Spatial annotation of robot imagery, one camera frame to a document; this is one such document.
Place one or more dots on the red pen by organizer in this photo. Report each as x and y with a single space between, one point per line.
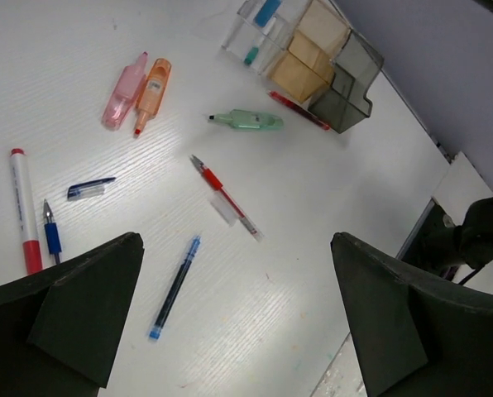
298 109

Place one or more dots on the red gel pen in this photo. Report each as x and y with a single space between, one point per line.
223 202

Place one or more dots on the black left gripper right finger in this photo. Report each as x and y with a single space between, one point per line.
414 333

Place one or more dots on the white marker red cap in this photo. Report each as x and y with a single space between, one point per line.
26 211

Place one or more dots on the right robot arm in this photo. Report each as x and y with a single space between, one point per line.
440 246

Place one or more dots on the green correction tape pen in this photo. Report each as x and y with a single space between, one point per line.
248 120

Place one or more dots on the orange highlighter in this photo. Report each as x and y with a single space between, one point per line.
151 96

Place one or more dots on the stationery organizer box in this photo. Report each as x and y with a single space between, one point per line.
316 60

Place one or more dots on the pink highlighter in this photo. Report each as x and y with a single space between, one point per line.
125 93

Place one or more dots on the blue ink refill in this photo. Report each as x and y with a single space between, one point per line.
173 292

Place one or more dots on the blue ballpoint pen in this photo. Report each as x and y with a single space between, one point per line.
51 233

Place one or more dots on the blue pen cap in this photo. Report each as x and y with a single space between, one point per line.
88 189

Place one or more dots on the white marker blue cap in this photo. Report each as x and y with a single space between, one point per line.
265 18

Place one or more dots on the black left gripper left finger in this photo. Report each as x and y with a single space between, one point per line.
60 328

